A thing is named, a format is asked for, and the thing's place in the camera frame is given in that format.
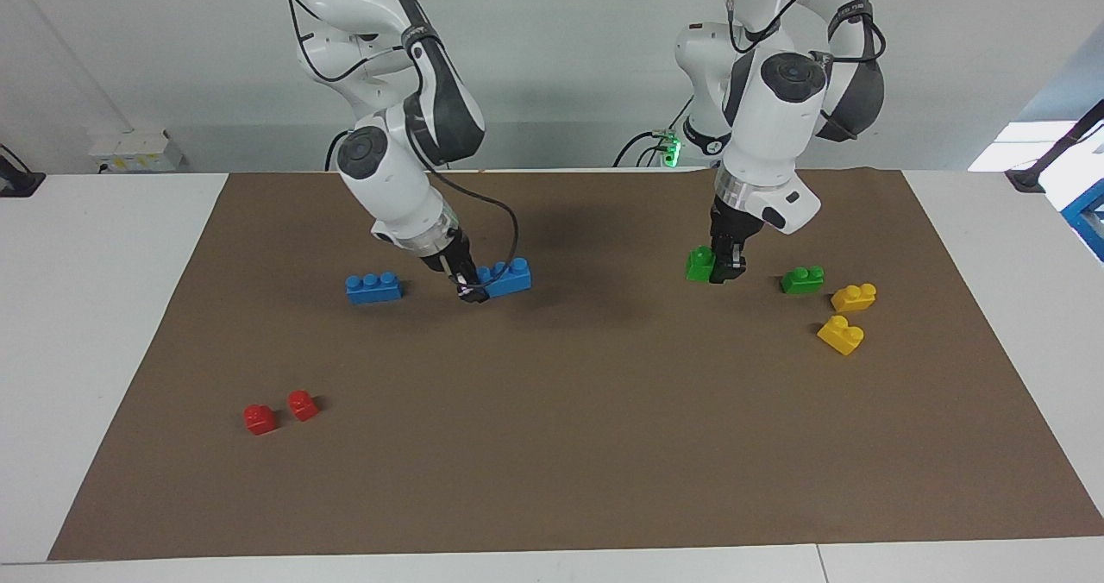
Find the yellow two-stud toy brick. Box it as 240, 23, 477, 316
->
816, 315, 866, 357
831, 283, 878, 313

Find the blue three-stud toy brick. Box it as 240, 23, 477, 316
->
345, 271, 404, 305
474, 258, 533, 298

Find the black angled stand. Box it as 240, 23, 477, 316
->
1005, 100, 1104, 194

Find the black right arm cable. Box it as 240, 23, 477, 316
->
276, 0, 521, 295

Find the white wall socket box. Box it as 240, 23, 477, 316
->
89, 129, 184, 174

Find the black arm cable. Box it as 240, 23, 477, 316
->
276, 0, 521, 295
724, 0, 887, 144

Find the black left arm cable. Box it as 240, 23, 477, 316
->
724, 0, 887, 144

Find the black left base cable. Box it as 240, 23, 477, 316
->
612, 91, 695, 170

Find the blue frame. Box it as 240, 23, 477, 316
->
1061, 178, 1104, 261

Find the bright white panel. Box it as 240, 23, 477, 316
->
968, 117, 1075, 173

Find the brown table mat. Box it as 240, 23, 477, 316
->
47, 167, 1104, 561

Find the black table clamp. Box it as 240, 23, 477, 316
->
0, 145, 46, 197

